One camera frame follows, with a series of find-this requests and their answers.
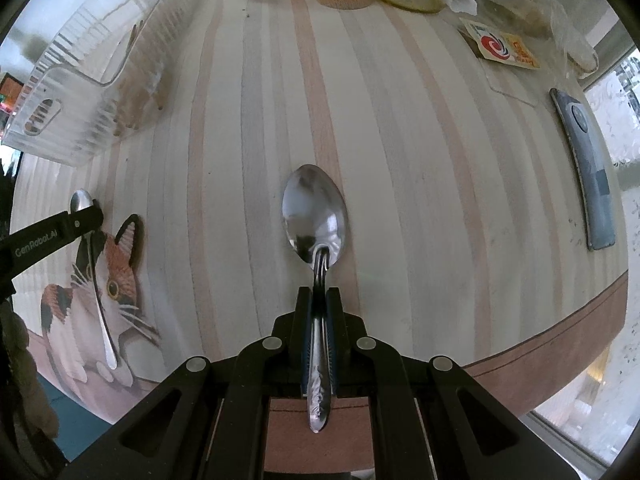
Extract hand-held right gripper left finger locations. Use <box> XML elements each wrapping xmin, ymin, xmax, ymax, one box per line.
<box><xmin>60</xmin><ymin>286</ymin><xmax>314</xmax><ymax>480</ymax></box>

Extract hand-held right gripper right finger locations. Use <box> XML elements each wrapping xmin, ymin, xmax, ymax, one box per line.
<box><xmin>326</xmin><ymin>286</ymin><xmax>582</xmax><ymax>480</ymax></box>

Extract striped cat print tablecloth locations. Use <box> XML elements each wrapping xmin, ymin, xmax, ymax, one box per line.
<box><xmin>9</xmin><ymin>0</ymin><xmax>632</xmax><ymax>477</ymax></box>

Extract clear plastic container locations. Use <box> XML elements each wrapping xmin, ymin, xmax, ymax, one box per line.
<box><xmin>0</xmin><ymin>0</ymin><xmax>213</xmax><ymax>167</ymax></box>

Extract blue smartphone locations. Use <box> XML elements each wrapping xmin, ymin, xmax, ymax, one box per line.
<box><xmin>548</xmin><ymin>87</ymin><xmax>617</xmax><ymax>252</ymax></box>

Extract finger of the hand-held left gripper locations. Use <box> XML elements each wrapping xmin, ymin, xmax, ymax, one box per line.
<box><xmin>64</xmin><ymin>200</ymin><xmax>105</xmax><ymax>239</ymax></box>

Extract clear plastic bag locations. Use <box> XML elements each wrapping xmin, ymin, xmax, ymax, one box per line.
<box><xmin>444</xmin><ymin>0</ymin><xmax>602</xmax><ymax>80</ymax></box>

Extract metal spoon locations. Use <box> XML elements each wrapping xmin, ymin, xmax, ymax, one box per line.
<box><xmin>281</xmin><ymin>163</ymin><xmax>347</xmax><ymax>434</ymax></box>
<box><xmin>69</xmin><ymin>188</ymin><xmax>122</xmax><ymax>370</ymax></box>

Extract small printed card packet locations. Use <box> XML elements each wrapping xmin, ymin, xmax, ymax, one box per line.
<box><xmin>458</xmin><ymin>16</ymin><xmax>542</xmax><ymax>71</ymax></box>

